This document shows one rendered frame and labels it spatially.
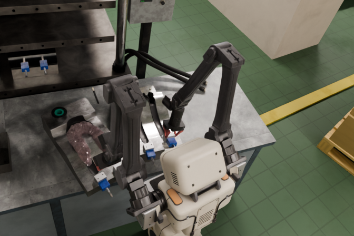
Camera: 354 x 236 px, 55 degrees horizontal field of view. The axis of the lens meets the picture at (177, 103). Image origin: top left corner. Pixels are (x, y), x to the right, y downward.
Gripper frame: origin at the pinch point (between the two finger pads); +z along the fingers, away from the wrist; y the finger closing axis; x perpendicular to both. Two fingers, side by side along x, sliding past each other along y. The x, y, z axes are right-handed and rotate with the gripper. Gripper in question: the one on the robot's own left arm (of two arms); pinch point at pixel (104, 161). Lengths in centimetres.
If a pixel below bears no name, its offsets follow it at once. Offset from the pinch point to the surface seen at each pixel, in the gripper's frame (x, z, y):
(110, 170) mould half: 4.6, 13.4, -4.3
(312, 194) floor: 89, 67, -165
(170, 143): 4.3, 0.0, -34.7
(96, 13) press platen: -96, 43, -43
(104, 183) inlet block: 9.1, 9.7, 1.8
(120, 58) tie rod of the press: -61, 40, -45
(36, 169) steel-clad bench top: -10.9, 27.4, 26.5
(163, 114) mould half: -13, 18, -46
